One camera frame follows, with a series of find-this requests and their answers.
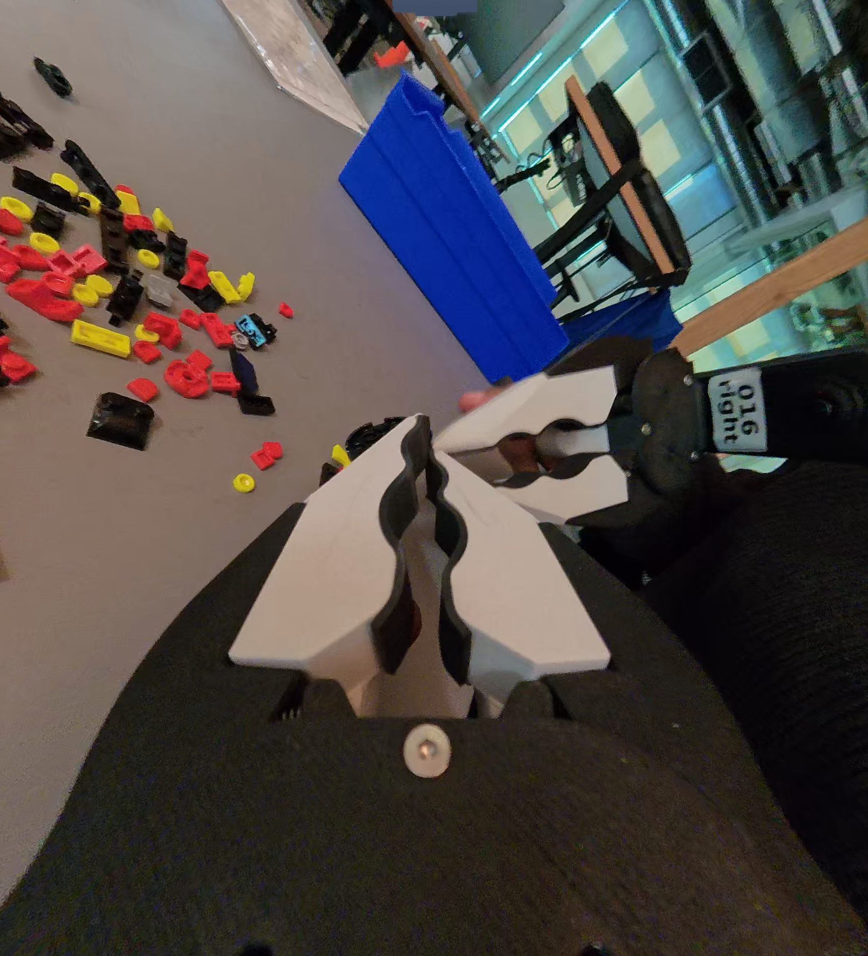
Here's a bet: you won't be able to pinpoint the black lego slope brick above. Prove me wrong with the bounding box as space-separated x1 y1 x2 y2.
86 392 157 451

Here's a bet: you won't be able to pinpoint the wooden desk with black legs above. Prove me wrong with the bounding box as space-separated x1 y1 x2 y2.
534 75 692 303

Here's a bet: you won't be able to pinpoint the dark monitor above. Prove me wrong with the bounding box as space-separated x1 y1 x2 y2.
471 0 568 85

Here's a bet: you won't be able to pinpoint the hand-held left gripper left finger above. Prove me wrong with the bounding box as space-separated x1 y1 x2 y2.
228 414 433 714

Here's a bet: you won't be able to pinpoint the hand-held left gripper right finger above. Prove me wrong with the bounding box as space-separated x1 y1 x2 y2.
425 448 614 719

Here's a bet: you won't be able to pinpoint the black knit sweater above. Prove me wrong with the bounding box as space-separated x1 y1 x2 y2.
628 456 868 956

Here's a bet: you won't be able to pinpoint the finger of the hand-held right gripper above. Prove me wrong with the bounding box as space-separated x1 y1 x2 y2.
494 452 630 527
434 364 621 458

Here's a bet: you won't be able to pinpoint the red round lego plate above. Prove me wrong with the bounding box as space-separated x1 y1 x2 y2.
163 360 212 399

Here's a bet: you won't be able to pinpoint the pile of loose lego pieces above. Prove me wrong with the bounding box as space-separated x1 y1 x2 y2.
0 60 293 419

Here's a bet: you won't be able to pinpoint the wooden desk edge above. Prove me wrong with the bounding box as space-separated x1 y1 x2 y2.
669 190 868 358

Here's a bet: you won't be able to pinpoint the yellow black lego assembly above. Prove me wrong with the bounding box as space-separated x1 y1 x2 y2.
344 418 408 463

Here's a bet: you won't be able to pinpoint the person's right forearm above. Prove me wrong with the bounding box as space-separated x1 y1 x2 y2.
579 467 786 591

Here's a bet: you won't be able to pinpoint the blue plastic bin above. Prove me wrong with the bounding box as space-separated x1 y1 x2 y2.
338 69 571 385

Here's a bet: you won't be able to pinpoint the glossy printed sheet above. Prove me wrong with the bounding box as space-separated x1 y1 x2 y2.
221 0 369 135

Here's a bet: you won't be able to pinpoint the blue object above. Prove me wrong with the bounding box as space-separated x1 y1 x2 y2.
561 290 685 359

